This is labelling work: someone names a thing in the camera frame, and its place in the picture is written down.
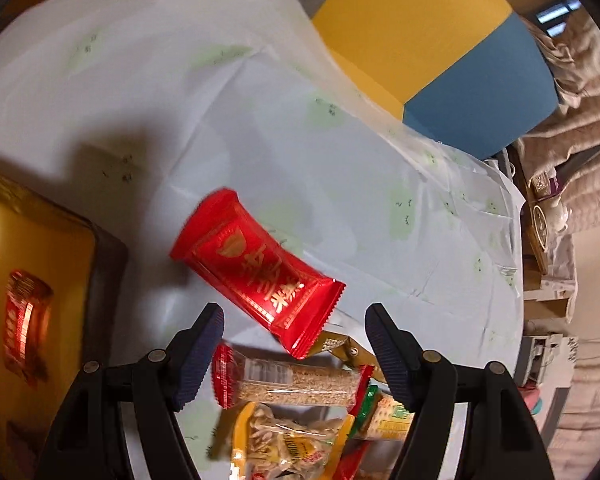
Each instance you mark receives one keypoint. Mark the white green-print plastic tablecloth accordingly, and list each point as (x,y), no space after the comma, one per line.
(230,110)

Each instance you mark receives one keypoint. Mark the red snack packet gold print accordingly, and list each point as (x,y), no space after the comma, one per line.
(250,270)

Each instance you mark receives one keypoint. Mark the decorated round saucer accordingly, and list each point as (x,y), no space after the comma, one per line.
(540,227)

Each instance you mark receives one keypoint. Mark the white plastic box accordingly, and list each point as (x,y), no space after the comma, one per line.
(545,355)

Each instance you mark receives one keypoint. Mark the dark gift box gold interior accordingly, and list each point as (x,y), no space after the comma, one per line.
(45,240)

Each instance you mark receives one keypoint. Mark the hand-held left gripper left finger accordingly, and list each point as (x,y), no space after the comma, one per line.
(200,355)

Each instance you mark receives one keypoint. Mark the patterned tissue box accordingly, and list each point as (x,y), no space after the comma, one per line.
(542,184)

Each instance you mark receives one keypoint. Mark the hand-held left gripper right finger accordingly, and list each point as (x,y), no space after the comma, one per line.
(390,355)

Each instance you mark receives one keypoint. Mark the red striped snack packet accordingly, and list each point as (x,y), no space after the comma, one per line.
(25,320)

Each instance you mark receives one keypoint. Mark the beige patterned curtain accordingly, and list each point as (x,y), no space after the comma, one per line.
(595,125)

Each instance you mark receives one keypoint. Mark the clear sesame bar packet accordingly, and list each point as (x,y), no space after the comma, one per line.
(290,382)

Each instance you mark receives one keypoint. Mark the yellow green cracker packet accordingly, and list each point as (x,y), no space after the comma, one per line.
(387,417)

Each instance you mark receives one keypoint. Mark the wooden side table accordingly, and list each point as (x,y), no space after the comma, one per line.
(535,280)

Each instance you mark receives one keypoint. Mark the yellow clear nut packet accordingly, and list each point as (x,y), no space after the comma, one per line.
(280,445)

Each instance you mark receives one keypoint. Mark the yellow blue upholstered chair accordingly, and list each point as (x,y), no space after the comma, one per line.
(420,35)

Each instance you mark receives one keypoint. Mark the white teapot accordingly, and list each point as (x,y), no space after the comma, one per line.
(557,215)

